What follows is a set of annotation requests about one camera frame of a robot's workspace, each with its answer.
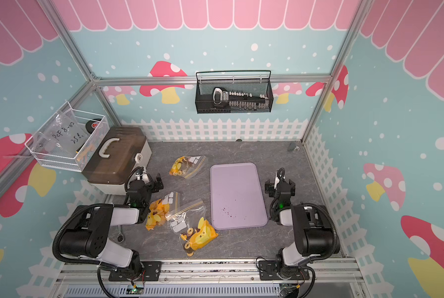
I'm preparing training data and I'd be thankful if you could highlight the ziploc bag with cookies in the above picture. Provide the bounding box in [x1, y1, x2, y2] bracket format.
[145, 191, 181, 231]
[169, 155, 207, 179]
[166, 199, 218, 258]

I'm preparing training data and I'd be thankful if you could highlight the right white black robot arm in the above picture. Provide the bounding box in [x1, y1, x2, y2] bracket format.
[260, 168, 341, 280]

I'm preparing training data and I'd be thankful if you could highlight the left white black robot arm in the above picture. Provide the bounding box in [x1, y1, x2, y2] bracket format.
[52, 167, 164, 280]

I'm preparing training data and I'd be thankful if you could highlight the clear labelled plastic bag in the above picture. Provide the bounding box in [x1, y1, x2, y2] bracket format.
[43, 111, 89, 158]

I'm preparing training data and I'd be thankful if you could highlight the brown lidded storage box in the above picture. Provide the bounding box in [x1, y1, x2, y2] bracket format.
[82, 126, 152, 196]

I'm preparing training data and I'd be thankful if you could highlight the small clear object in corner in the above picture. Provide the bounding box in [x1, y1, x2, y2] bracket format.
[287, 142, 300, 152]

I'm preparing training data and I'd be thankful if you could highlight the lilac plastic tray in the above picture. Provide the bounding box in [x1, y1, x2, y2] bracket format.
[210, 163, 268, 230]

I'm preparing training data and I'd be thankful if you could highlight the black tape roll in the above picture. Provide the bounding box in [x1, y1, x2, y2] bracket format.
[85, 119, 102, 134]

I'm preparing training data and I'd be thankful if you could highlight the socket wrench set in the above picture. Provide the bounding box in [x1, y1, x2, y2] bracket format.
[212, 88, 270, 111]

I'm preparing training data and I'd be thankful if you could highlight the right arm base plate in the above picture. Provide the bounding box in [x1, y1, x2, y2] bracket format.
[256, 258, 310, 281]

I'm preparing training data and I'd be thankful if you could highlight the white wire wall basket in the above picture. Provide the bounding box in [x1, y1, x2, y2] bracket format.
[25, 102, 110, 173]

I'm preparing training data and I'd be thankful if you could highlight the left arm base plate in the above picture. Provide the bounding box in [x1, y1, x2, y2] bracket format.
[109, 261, 162, 282]

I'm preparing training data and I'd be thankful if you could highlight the aluminium front rail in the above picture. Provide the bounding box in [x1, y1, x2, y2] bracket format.
[52, 258, 368, 298]

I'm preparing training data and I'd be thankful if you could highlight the black mesh wall basket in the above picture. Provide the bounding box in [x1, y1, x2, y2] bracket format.
[195, 70, 274, 114]

